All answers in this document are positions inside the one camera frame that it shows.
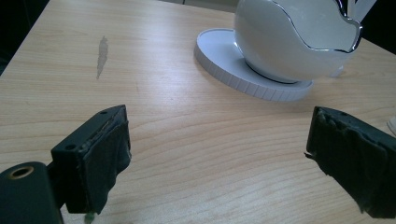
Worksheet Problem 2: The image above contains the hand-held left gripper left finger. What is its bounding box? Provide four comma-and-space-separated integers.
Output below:
50, 105, 132, 216

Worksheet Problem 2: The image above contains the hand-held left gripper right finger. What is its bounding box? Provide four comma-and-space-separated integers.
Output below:
304, 105, 396, 219

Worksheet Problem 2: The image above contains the white egg-shaped bowl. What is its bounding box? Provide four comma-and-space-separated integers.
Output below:
233, 0, 364, 84

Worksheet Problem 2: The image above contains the white key stand with post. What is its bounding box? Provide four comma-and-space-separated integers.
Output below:
193, 0, 377, 103

